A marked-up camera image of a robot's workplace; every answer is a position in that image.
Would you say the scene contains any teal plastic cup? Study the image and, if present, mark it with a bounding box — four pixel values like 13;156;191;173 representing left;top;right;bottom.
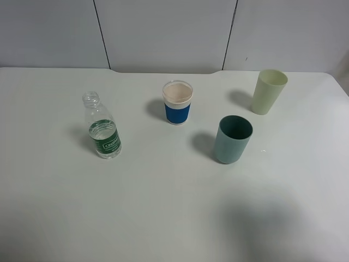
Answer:
213;115;253;164

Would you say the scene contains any clear bottle with green label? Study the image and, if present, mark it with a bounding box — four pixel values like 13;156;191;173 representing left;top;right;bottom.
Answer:
82;91;122;159

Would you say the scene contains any clear cup with blue sleeve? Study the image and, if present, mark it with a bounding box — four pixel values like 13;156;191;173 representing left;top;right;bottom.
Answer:
163;80;194;125

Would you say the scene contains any pale green plastic cup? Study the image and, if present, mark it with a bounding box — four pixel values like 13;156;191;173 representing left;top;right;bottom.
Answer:
251;69;288;115

